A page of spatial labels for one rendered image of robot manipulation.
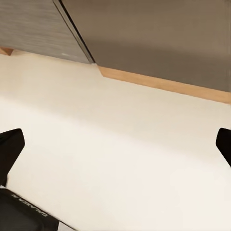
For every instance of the dishwasher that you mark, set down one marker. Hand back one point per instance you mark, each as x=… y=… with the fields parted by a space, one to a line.
x=37 y=26

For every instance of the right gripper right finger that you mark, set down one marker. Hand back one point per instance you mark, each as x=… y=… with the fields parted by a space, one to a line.
x=223 y=142

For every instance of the cabinet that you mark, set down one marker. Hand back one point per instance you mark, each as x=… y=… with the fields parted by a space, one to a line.
x=186 y=41

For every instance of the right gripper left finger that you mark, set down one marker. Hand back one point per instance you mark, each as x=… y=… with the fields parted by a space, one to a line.
x=12 y=143

